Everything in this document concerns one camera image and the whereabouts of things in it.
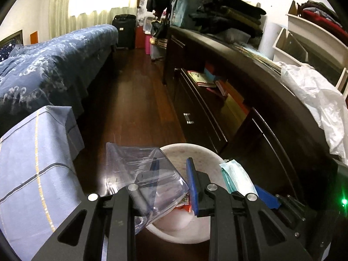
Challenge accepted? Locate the light blue soft pack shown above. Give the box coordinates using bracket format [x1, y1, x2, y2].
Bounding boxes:
[171, 0, 207, 28]

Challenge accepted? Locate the dark wooden cabinet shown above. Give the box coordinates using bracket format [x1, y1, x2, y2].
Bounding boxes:
[162, 24, 348, 223]

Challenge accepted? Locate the red snack wrapper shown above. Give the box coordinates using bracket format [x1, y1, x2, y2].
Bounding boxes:
[174, 193, 192, 213]

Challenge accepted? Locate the green pink booklet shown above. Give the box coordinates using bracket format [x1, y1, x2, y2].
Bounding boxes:
[187, 71, 217, 88]

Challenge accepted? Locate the clear plastic container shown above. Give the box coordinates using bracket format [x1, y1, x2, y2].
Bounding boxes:
[217, 28, 251, 44]

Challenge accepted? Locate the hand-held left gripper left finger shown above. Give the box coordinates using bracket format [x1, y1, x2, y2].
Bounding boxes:
[31, 158, 161, 261]

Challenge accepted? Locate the stack of papers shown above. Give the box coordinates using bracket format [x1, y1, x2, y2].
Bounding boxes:
[236, 45, 283, 74]

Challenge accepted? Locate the white drawer shelf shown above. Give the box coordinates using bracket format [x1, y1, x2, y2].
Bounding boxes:
[273, 0, 348, 93]

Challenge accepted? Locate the teal white packet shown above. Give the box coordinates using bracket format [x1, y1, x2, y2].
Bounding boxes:
[219, 160, 259, 195]

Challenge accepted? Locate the red folded clothing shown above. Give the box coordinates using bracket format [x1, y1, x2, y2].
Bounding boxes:
[298, 1, 343, 28]

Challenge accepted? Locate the white trash bin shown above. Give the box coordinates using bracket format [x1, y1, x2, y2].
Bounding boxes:
[144, 143, 226, 244]

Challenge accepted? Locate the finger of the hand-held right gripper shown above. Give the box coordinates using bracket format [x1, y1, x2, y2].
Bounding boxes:
[255, 185, 308, 229]

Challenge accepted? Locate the clear storage box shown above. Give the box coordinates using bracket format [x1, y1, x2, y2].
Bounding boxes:
[150, 42, 166, 61]

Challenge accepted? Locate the pale green curtain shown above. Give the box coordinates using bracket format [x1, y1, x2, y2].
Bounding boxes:
[49, 0, 140, 37]

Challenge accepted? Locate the light blue checked cloth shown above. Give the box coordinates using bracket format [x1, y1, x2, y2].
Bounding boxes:
[0, 105, 85, 253]

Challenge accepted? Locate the red box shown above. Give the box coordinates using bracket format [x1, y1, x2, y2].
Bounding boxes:
[135, 26, 147, 49]

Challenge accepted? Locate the black suitcase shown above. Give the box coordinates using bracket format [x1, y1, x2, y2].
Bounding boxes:
[112, 13, 136, 50]

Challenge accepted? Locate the row of red orange books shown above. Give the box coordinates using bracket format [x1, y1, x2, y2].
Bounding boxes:
[204, 62, 251, 116]

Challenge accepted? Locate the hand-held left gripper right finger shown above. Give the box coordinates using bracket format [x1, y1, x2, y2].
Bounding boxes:
[186, 158, 313, 261]

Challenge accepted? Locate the white plastic bag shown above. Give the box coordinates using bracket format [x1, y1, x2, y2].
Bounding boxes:
[280, 64, 348, 166]

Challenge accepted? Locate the stack of dark clothes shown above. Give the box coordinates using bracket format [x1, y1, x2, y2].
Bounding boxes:
[189, 0, 267, 37]

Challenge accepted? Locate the clear plastic packaging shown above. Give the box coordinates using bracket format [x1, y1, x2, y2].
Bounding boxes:
[105, 142, 190, 236]

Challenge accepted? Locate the dark framed picture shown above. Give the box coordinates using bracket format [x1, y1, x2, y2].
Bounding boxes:
[0, 30, 23, 49]

